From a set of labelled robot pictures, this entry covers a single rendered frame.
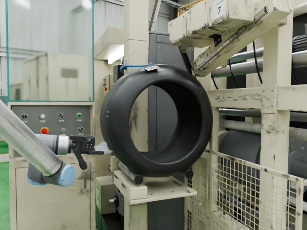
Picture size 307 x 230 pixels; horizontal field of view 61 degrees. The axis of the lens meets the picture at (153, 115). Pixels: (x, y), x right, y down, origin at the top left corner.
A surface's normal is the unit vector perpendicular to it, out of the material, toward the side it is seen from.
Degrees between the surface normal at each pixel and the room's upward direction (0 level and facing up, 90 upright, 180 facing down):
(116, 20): 90
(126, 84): 60
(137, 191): 90
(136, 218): 90
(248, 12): 90
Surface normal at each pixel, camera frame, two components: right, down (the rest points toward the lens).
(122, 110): 0.19, 0.01
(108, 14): 0.64, 0.04
